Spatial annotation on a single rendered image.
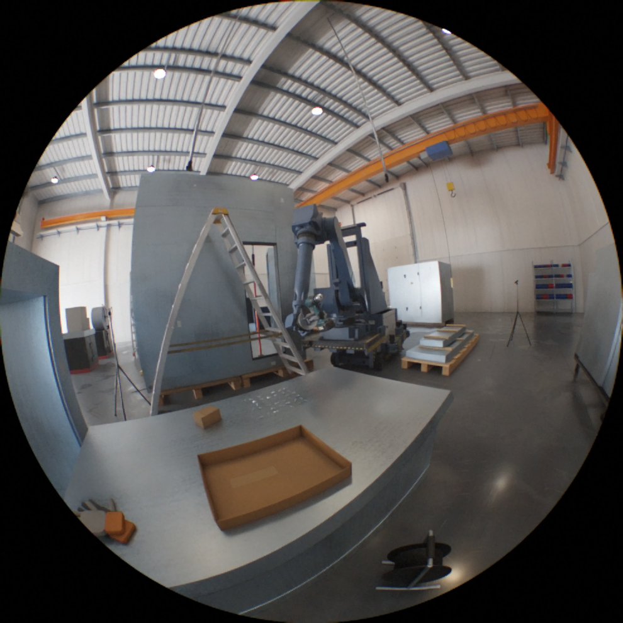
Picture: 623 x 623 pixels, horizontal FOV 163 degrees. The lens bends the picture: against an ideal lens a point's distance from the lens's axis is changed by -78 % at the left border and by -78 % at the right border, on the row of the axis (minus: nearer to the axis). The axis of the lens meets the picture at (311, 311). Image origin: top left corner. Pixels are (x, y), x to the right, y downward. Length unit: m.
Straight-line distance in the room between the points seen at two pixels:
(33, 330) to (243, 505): 1.41
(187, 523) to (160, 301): 2.67
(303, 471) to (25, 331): 1.63
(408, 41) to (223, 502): 8.46
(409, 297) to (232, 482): 7.61
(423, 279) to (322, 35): 8.19
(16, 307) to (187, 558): 1.51
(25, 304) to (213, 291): 2.37
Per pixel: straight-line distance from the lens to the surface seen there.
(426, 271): 7.62
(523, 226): 11.69
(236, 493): 0.75
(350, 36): 7.59
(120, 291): 11.85
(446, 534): 1.41
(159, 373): 2.38
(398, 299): 8.16
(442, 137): 9.40
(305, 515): 0.66
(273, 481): 0.76
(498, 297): 11.42
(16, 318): 1.71
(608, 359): 2.73
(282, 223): 3.74
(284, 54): 7.81
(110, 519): 0.79
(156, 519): 0.77
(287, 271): 3.55
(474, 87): 8.73
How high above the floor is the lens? 1.20
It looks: 4 degrees down
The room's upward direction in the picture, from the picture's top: 5 degrees counter-clockwise
